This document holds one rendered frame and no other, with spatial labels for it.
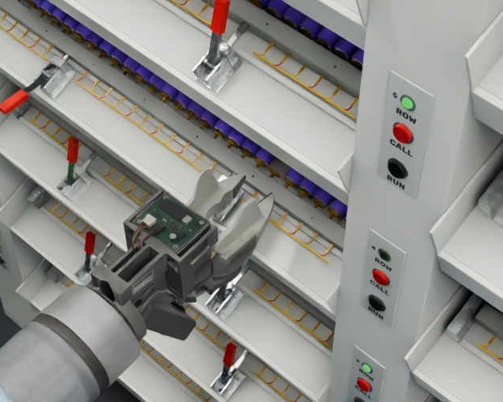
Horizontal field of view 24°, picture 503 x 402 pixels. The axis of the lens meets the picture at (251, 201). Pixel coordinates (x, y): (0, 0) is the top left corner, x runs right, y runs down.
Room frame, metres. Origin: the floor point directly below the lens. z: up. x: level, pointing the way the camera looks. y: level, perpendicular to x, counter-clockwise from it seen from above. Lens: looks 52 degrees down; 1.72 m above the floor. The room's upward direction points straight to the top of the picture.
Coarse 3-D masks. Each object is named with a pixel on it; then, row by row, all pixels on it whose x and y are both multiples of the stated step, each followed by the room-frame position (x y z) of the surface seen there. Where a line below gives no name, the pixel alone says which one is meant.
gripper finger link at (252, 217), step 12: (252, 204) 0.68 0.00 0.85; (264, 204) 0.71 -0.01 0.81; (240, 216) 0.67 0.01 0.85; (252, 216) 0.68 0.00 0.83; (264, 216) 0.70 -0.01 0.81; (228, 228) 0.67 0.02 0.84; (240, 228) 0.67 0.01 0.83; (252, 228) 0.68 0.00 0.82; (264, 228) 0.69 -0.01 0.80; (228, 240) 0.66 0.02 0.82; (240, 240) 0.67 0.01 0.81; (216, 252) 0.65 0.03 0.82; (228, 252) 0.65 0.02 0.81
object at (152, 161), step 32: (0, 32) 1.04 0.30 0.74; (0, 64) 0.99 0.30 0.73; (32, 64) 0.98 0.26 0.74; (32, 96) 0.98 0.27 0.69; (64, 96) 0.93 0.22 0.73; (160, 96) 0.91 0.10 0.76; (96, 128) 0.89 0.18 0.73; (128, 128) 0.88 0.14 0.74; (128, 160) 0.84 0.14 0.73; (160, 160) 0.83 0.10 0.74; (192, 160) 0.83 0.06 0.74; (192, 192) 0.79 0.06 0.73; (224, 224) 0.75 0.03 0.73; (288, 224) 0.74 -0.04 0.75; (256, 256) 0.71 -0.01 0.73; (288, 256) 0.70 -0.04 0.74; (320, 288) 0.67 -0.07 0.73
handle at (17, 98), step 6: (42, 72) 0.94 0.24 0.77; (42, 78) 0.94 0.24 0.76; (48, 78) 0.94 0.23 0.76; (36, 84) 0.93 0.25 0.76; (42, 84) 0.93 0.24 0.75; (24, 90) 0.92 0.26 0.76; (30, 90) 0.92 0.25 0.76; (12, 96) 0.91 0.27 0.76; (18, 96) 0.91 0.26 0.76; (24, 96) 0.91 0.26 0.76; (6, 102) 0.90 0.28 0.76; (12, 102) 0.90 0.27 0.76; (18, 102) 0.91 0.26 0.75; (0, 108) 0.90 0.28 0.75; (6, 108) 0.89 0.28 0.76; (12, 108) 0.90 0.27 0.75
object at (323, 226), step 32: (0, 0) 1.06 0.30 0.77; (32, 32) 1.02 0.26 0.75; (96, 64) 0.95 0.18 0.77; (96, 96) 0.92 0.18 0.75; (128, 96) 0.90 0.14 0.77; (192, 128) 0.85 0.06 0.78; (224, 160) 0.80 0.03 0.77; (256, 192) 0.77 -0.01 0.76; (288, 192) 0.76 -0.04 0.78; (320, 224) 0.72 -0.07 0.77; (320, 256) 0.69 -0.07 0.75
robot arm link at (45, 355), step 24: (24, 336) 0.53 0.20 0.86; (48, 336) 0.53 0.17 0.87; (72, 336) 0.53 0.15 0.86; (0, 360) 0.51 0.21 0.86; (24, 360) 0.50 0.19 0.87; (48, 360) 0.50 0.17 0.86; (72, 360) 0.51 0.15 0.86; (96, 360) 0.51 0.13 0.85; (0, 384) 0.48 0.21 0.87; (24, 384) 0.48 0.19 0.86; (48, 384) 0.48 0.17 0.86; (72, 384) 0.49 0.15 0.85; (96, 384) 0.50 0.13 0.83
